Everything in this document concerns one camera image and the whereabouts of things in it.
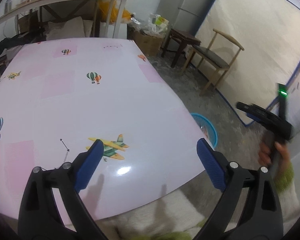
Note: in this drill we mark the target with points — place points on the dark wooden stool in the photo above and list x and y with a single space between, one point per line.
182 36

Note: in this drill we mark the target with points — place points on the person's right hand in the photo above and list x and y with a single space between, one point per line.
263 156

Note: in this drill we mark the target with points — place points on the wooden side table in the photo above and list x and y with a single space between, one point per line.
65 0

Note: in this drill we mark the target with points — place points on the cardboard box of waste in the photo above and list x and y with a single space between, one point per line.
147 43

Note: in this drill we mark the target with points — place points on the person's right forearm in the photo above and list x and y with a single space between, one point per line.
287 187

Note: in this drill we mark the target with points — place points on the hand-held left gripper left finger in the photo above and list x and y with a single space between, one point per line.
90 165

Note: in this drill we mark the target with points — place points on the wooden chair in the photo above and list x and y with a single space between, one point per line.
212 55

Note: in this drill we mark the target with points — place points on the blue plastic basket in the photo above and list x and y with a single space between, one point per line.
212 135

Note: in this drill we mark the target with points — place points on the yellow plastic bag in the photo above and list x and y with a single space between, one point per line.
115 12

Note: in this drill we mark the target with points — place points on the green white carton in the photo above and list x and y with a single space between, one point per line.
161 23

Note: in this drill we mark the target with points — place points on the brown cardboard box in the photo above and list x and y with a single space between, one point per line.
27 25

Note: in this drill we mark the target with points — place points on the black cloth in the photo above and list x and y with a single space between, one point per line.
12 42

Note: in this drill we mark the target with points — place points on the grey refrigerator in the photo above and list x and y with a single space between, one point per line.
185 0

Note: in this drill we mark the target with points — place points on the beige cushion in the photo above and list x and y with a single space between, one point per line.
67 28

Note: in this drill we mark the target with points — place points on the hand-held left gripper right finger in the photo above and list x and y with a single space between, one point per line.
212 165

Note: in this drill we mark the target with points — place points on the glass bowl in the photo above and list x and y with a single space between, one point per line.
17 1

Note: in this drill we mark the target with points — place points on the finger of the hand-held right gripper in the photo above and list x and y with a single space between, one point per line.
252 111

